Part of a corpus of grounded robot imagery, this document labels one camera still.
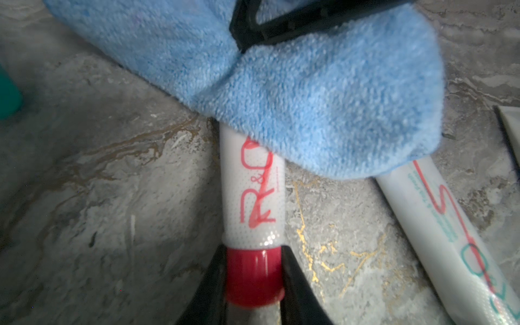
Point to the white tube teal cap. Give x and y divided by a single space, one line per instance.
469 283

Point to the white tube pink cap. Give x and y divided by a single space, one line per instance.
254 213

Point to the white tube dark blue cap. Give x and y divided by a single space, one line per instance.
509 115

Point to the blue microfiber cloth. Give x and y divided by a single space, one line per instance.
351 102

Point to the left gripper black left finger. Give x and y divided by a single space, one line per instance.
208 305

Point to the white tube green cap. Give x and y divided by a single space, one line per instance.
10 97

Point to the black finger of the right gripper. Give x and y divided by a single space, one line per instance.
311 18

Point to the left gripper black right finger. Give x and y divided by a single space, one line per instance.
299 305

